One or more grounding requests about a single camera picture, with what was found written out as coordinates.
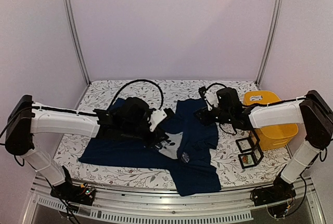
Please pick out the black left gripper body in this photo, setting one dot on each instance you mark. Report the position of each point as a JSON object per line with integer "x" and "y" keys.
{"x": 154, "y": 137}

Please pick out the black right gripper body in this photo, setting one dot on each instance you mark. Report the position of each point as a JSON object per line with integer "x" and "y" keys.
{"x": 209, "y": 121}

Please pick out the navy blue printed t-shirt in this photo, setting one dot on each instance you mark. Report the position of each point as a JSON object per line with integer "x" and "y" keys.
{"x": 186, "y": 134}

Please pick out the round white blue brooch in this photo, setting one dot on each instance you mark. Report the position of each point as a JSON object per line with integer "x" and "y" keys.
{"x": 185, "y": 158}

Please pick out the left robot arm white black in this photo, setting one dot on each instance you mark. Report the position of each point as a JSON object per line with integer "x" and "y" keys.
{"x": 133, "y": 120}

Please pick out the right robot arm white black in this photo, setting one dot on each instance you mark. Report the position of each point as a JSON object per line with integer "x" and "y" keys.
{"x": 311, "y": 110}

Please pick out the black display box orange brooch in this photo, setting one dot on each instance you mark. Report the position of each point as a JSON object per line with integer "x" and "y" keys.
{"x": 252, "y": 158}

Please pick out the yellow plastic basket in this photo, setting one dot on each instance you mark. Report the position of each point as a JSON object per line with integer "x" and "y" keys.
{"x": 271, "y": 137}

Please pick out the floral patterned table mat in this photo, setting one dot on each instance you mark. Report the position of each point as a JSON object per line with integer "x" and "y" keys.
{"x": 224, "y": 158}

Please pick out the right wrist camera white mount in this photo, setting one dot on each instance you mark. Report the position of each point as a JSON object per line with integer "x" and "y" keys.
{"x": 209, "y": 97}

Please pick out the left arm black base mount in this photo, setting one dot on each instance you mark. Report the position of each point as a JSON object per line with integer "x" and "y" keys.
{"x": 67, "y": 191}

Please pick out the aluminium front rail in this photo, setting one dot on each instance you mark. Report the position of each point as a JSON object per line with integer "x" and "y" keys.
{"x": 116, "y": 204}

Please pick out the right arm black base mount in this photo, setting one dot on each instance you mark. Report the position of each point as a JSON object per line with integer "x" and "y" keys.
{"x": 278, "y": 191}

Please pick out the right aluminium corner post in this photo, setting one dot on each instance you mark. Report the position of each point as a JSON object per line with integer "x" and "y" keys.
{"x": 269, "y": 42}

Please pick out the aluminium corner post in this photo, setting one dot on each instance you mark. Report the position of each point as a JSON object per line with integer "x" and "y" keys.
{"x": 269, "y": 42}
{"x": 76, "y": 41}

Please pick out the left aluminium corner post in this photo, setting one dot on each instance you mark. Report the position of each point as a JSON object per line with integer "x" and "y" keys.
{"x": 76, "y": 41}

